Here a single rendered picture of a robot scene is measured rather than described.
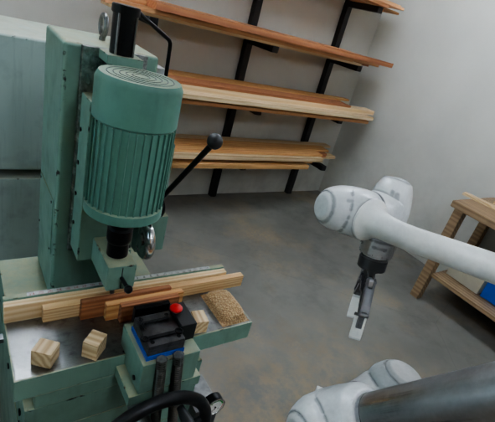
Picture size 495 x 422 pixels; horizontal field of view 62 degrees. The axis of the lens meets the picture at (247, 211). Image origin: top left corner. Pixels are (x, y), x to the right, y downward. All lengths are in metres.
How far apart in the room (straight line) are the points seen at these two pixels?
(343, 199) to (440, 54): 3.43
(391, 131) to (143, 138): 3.75
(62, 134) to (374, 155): 3.78
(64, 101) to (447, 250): 0.89
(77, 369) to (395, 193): 0.84
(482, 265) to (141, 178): 0.70
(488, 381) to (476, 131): 3.33
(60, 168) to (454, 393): 0.97
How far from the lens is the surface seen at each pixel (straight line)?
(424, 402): 0.88
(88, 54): 1.03
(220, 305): 1.19
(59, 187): 1.14
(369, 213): 0.93
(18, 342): 1.09
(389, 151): 4.42
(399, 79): 4.46
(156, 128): 0.84
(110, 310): 1.11
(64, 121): 1.07
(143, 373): 0.97
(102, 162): 0.88
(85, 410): 1.16
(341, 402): 1.01
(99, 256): 1.08
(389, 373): 1.17
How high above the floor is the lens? 1.67
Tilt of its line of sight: 25 degrees down
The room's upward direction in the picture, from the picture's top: 16 degrees clockwise
